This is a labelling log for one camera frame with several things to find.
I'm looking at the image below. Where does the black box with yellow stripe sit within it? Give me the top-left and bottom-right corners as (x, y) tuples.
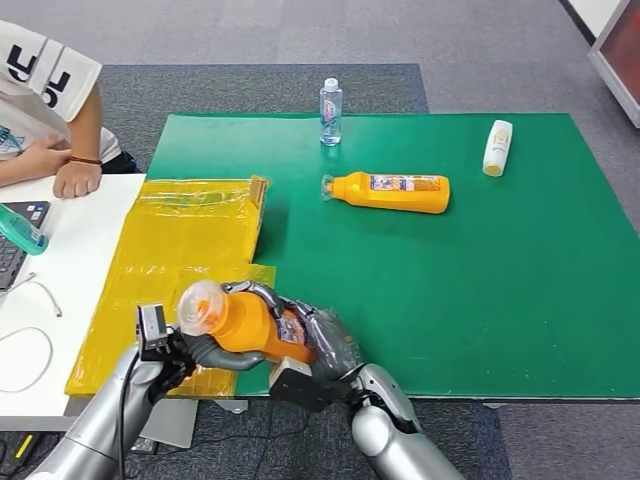
(0, 431), (44, 473)

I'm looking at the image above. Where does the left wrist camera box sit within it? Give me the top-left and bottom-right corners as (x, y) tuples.
(136, 303), (171, 362)

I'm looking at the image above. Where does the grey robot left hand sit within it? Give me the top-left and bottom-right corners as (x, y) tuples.
(179, 333), (266, 374)

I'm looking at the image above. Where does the teal bottle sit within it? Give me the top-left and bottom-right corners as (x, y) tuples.
(0, 203), (50, 257)

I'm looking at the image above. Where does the white cable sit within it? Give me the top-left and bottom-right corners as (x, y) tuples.
(0, 272), (63, 395)

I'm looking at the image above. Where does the yellow plastic sheet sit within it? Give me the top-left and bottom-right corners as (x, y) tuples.
(65, 175), (277, 399)

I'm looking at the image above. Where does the green table mat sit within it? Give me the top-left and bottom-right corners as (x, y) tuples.
(146, 112), (640, 400)

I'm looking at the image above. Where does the orange detergent bottle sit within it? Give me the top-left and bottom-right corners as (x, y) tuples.
(320, 171), (451, 215)
(177, 279), (318, 366)

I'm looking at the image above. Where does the person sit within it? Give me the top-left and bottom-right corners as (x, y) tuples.
(0, 19), (141, 200)

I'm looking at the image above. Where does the clear water bottle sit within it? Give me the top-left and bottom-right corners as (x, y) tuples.
(319, 78), (343, 147)

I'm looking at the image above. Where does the small white bottle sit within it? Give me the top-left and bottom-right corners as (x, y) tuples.
(482, 119), (513, 178)

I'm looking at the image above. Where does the white cabinet with red panels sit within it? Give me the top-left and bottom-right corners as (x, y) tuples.
(587, 0), (640, 129)

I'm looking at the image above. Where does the grey table base plate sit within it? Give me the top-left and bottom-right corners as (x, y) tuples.
(134, 397), (199, 450)

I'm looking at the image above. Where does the person's left hand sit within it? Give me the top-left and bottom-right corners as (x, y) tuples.
(52, 158), (103, 200)

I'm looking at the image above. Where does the person's right hand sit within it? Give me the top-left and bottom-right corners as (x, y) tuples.
(20, 135), (73, 179)

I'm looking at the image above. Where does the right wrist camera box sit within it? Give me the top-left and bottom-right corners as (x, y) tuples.
(269, 357), (351, 412)

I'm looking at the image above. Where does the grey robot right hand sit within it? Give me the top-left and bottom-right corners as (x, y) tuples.
(222, 280), (362, 382)

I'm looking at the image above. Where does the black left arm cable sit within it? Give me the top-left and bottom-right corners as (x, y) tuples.
(116, 349), (142, 480)

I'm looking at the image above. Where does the grey table foot bracket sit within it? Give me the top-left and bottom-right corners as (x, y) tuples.
(214, 398), (250, 417)

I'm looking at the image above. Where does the dark laptop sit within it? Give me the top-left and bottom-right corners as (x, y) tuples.
(0, 200), (51, 293)

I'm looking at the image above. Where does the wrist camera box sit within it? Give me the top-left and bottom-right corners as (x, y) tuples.
(269, 357), (351, 412)
(136, 303), (171, 362)

